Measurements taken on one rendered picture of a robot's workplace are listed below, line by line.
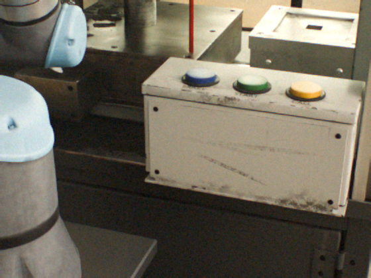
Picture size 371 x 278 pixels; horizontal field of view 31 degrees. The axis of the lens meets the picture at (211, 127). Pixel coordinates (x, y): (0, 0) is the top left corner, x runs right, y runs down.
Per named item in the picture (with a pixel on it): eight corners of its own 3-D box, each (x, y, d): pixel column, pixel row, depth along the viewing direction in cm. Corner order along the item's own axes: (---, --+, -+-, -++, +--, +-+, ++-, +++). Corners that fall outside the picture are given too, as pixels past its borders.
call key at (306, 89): (322, 96, 86) (324, 83, 85) (317, 109, 83) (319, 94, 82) (292, 92, 87) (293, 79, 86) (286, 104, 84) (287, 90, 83)
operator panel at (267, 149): (353, 177, 95) (366, 81, 89) (344, 218, 86) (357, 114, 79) (170, 147, 102) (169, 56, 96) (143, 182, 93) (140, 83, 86)
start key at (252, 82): (269, 90, 88) (270, 75, 87) (263, 101, 84) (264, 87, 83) (240, 86, 89) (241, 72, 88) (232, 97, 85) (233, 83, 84)
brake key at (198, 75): (219, 83, 90) (219, 69, 89) (211, 94, 86) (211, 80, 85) (191, 79, 91) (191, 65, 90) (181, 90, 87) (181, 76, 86)
